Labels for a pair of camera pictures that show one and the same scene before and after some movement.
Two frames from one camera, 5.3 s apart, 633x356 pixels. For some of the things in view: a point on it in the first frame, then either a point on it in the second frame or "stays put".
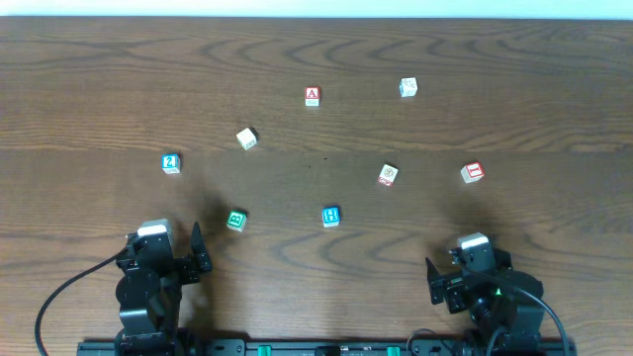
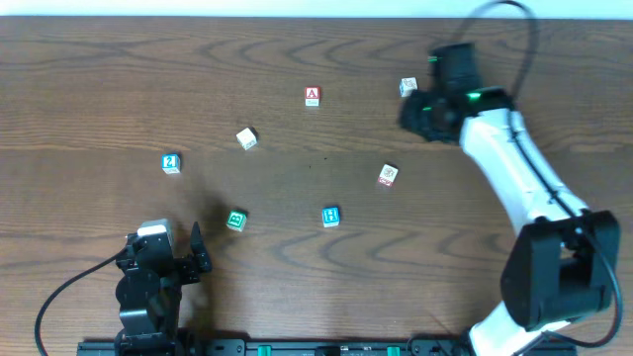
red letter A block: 313,96 stays put
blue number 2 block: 170,163 stays put
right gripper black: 447,285 -> 415,116
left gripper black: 183,268 stays put
